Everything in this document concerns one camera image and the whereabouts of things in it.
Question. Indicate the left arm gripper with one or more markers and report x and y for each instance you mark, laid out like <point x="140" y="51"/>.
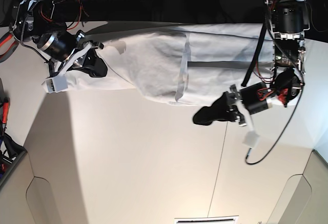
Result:
<point x="236" y="106"/>

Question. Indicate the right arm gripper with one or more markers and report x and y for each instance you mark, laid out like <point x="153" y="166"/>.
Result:
<point x="61" y="45"/>

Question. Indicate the white t-shirt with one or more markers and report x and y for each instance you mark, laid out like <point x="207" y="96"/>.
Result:
<point x="185" y="65"/>

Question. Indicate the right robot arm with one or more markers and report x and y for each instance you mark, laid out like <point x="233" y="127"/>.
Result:
<point x="34" y="27"/>

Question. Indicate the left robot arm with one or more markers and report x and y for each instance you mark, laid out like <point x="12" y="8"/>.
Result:
<point x="286" y="22"/>

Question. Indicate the orange grey pliers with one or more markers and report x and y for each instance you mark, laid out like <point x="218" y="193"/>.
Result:
<point x="8" y="46"/>

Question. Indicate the white vent grille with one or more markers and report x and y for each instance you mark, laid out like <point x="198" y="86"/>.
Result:
<point x="208" y="220"/>

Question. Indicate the grey bin with tools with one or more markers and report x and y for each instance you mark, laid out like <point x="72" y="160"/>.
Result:
<point x="10" y="158"/>

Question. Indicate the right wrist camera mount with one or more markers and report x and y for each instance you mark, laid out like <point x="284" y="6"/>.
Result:
<point x="57" y="81"/>

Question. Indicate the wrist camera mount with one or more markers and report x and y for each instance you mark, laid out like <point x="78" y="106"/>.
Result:
<point x="57" y="81"/>
<point x="251" y="138"/>

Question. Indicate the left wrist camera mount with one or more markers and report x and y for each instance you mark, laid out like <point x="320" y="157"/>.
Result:
<point x="251" y="138"/>

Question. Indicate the orange handled tool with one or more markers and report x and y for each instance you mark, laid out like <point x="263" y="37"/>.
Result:
<point x="5" y="105"/>

